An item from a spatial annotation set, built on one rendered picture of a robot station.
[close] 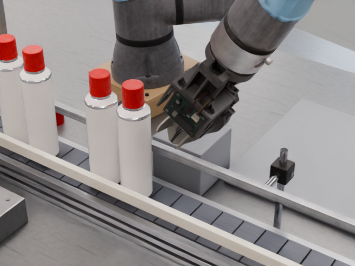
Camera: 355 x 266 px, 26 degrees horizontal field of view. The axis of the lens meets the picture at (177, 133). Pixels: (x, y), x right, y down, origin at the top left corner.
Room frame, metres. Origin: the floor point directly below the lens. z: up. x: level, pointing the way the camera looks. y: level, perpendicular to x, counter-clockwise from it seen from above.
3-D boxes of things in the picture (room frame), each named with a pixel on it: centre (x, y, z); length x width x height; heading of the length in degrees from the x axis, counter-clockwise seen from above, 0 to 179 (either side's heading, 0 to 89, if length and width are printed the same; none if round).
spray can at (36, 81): (1.09, 0.23, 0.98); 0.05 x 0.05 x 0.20
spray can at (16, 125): (1.12, 0.28, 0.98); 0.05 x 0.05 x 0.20
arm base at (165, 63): (1.39, 0.06, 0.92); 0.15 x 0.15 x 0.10
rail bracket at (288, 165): (0.92, -0.15, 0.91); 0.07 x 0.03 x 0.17; 146
